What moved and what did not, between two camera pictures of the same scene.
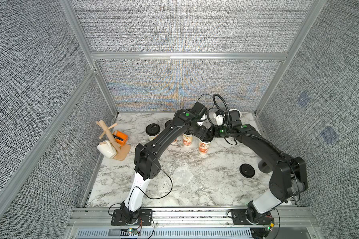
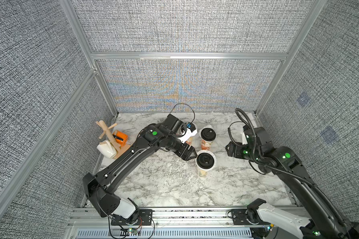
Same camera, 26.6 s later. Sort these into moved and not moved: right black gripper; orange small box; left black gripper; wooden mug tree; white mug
Moved: left black gripper; right black gripper
Not moved: white mug; orange small box; wooden mug tree
